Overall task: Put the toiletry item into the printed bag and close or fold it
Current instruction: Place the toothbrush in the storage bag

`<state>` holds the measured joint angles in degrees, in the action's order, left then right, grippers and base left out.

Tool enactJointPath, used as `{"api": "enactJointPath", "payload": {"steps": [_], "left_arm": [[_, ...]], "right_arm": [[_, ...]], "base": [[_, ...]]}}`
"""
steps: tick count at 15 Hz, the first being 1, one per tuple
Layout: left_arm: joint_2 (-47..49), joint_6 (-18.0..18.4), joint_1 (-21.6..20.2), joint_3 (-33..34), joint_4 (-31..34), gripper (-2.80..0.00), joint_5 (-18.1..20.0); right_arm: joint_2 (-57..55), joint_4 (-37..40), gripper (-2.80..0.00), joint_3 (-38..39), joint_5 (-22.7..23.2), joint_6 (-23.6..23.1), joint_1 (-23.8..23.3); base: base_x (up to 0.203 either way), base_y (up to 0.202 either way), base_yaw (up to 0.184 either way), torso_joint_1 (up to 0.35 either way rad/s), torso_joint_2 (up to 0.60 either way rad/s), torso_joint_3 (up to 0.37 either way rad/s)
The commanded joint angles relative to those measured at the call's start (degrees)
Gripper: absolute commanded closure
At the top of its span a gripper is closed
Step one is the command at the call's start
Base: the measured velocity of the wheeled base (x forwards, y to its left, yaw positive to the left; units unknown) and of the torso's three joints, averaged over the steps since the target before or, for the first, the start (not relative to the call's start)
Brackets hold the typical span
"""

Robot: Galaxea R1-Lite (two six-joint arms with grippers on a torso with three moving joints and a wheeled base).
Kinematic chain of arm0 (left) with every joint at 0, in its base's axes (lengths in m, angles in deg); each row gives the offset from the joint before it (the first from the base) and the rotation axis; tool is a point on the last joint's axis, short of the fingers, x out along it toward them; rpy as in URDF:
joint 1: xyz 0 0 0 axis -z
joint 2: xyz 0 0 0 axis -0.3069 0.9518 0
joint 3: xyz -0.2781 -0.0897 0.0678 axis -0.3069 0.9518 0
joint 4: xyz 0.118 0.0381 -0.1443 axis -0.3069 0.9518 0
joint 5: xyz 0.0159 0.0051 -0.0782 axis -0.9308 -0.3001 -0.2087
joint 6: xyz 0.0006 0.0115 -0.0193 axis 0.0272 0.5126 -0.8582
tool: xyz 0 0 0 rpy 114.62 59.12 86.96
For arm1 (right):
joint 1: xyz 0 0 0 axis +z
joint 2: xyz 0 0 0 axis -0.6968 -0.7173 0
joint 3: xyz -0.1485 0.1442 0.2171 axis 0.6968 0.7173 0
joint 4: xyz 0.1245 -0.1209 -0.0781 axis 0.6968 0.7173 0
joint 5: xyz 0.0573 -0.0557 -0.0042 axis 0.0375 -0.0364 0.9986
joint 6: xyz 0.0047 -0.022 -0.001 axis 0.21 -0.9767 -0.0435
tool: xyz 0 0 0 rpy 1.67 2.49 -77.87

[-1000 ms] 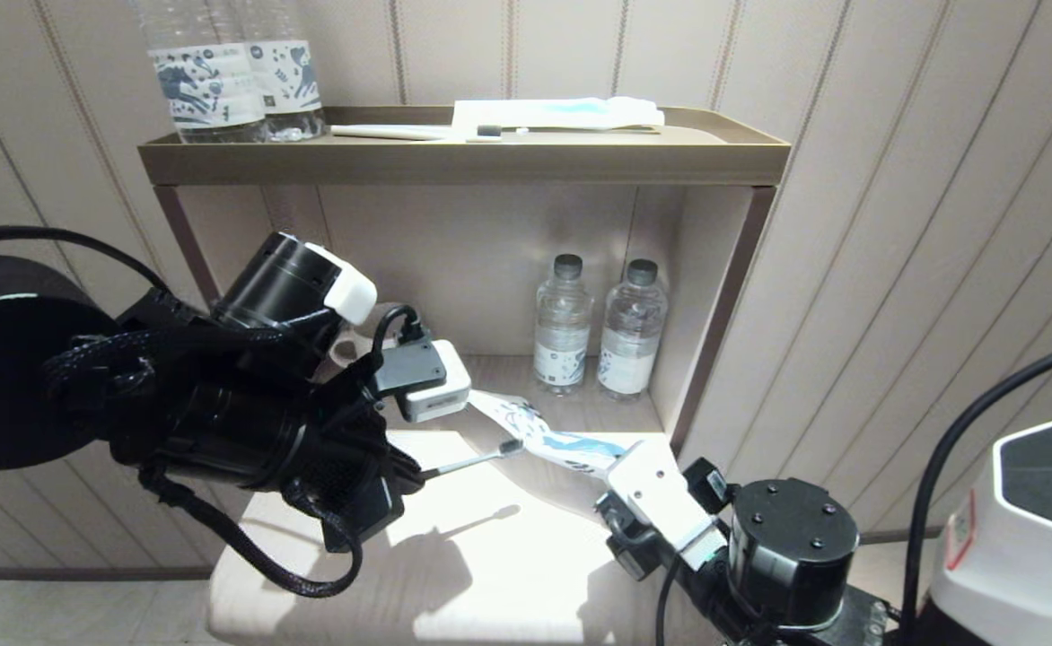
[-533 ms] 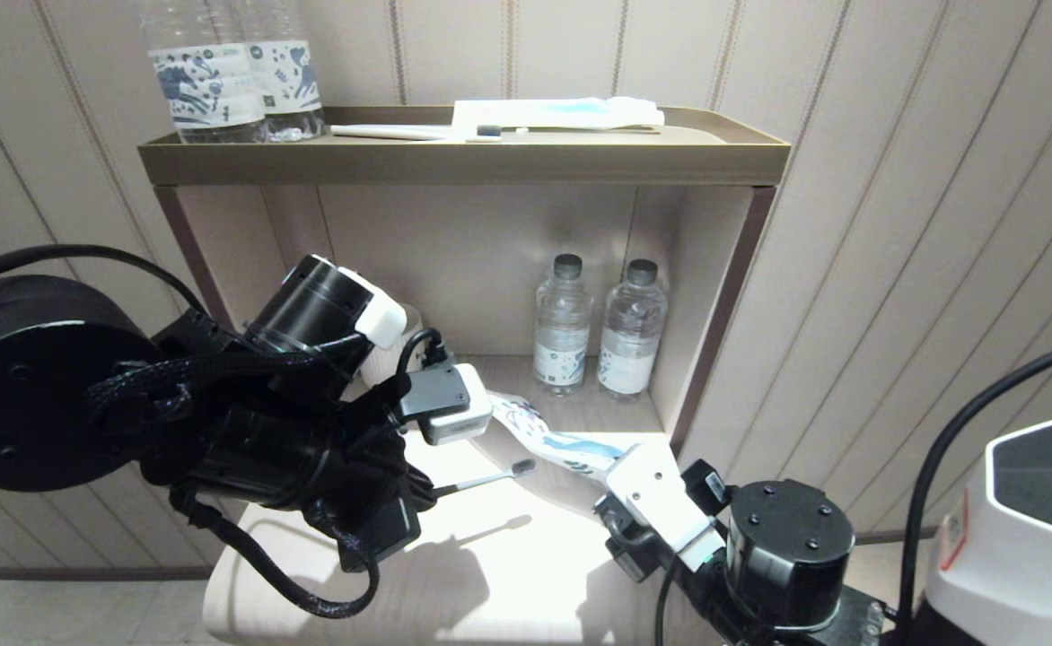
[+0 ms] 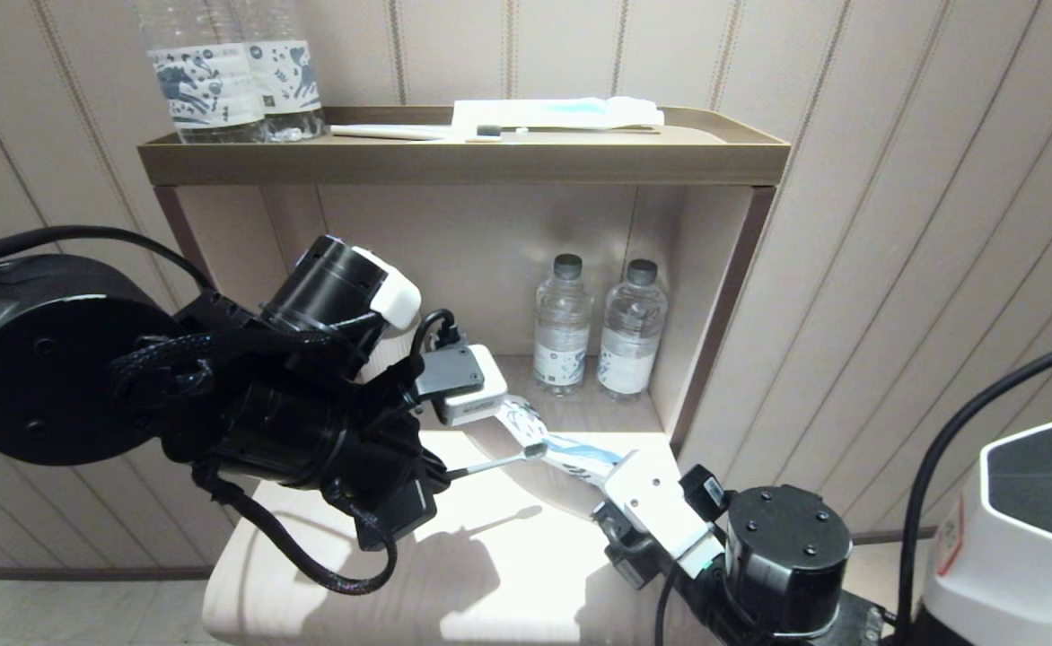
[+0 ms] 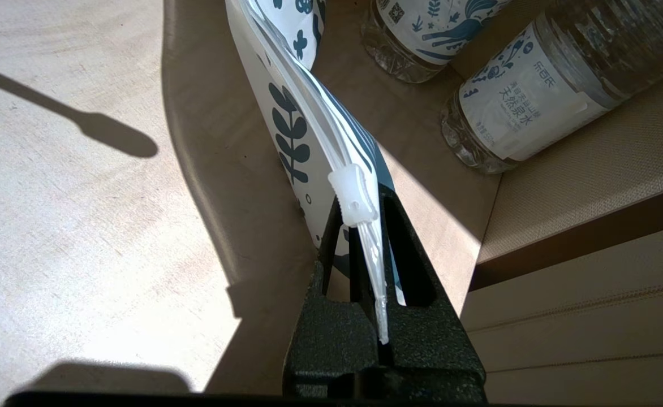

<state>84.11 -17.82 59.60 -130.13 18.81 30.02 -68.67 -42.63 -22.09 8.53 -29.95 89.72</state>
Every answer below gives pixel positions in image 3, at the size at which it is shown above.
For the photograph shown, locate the pale green toothbrush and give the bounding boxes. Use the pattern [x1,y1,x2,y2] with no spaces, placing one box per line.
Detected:
[443,441,549,481]

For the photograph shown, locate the white blue plastic wrapper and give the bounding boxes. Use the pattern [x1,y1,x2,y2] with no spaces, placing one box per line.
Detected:
[490,395,627,491]

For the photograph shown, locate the small clear water bottle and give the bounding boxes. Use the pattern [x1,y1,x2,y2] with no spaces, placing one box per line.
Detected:
[533,254,595,397]
[598,259,669,401]

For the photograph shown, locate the brown open shelf unit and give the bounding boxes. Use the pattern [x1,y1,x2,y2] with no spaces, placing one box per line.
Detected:
[138,106,792,450]

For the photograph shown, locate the white toothbrush dark bristles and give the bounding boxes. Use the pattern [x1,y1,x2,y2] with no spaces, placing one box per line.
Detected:
[330,124,502,143]

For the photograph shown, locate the large clear water bottle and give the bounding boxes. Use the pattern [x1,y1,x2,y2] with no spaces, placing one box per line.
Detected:
[234,0,325,143]
[131,0,268,144]

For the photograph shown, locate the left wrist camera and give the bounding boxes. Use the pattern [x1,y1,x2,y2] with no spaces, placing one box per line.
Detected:
[414,344,509,427]

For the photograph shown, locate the braided left arm cable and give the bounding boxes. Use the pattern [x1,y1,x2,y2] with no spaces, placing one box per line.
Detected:
[189,462,399,597]

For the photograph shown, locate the long black arm cable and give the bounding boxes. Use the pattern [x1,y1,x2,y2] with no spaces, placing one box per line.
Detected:
[894,334,1052,642]

